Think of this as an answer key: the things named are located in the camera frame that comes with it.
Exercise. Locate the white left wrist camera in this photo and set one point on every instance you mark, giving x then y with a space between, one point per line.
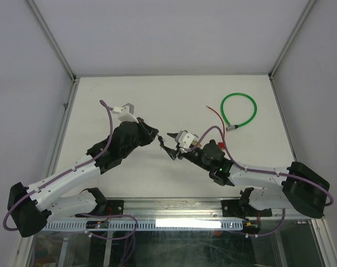
125 113

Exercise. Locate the white perforated cable duct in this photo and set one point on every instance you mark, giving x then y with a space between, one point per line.
144 225

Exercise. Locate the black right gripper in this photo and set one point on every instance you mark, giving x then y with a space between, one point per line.
172 153

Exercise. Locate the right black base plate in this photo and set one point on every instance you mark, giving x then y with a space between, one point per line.
232 208

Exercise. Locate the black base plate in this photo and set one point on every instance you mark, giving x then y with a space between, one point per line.
112 207
232 208

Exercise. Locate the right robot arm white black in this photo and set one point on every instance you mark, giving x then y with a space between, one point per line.
294 187

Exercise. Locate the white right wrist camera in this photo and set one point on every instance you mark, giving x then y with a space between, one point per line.
184 140

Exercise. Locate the red cable padlock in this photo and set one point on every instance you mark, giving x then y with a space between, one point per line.
221 144

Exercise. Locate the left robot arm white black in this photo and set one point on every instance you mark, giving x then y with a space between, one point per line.
32 207

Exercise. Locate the aluminium mounting rail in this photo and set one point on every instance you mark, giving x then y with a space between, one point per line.
171 208

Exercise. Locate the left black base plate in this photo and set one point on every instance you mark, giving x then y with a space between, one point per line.
112 207

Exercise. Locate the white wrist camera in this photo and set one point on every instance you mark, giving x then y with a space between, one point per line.
184 140
125 113

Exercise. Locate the green cable lock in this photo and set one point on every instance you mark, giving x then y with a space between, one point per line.
237 110

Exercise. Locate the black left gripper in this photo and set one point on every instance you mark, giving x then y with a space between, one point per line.
150 131

